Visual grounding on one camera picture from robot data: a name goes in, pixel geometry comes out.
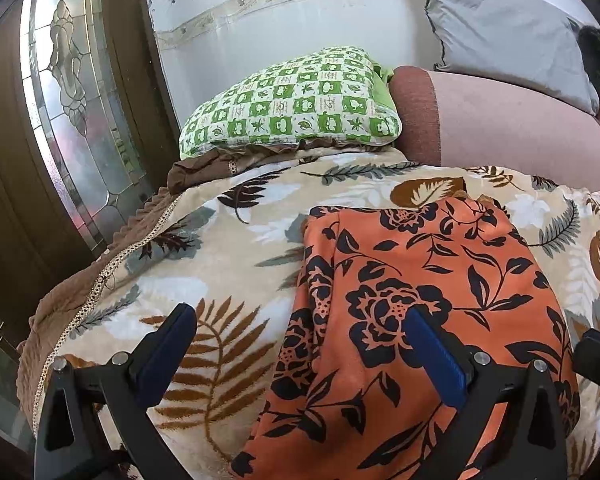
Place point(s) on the pink bolster pillow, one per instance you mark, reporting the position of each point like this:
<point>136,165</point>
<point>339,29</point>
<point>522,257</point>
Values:
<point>505,125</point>

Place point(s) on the grey pillow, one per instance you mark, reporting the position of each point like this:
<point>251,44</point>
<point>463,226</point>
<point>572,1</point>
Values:
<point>500,25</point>

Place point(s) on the orange floral garment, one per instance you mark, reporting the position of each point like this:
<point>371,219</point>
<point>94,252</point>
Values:
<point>430,270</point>

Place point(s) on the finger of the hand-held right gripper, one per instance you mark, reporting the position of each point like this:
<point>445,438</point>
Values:
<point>599,357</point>

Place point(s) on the green checked pillow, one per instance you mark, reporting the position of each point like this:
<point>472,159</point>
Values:
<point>290,105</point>

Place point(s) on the wooden door with leaded glass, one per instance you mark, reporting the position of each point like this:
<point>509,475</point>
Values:
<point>80,85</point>

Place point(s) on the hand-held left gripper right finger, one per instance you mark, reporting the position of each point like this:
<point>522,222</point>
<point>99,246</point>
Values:
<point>435,355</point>

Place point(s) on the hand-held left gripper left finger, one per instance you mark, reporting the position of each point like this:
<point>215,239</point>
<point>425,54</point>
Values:
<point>165,355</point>

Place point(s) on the leaf printed blanket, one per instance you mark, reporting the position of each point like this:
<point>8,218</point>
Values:
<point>220,240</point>

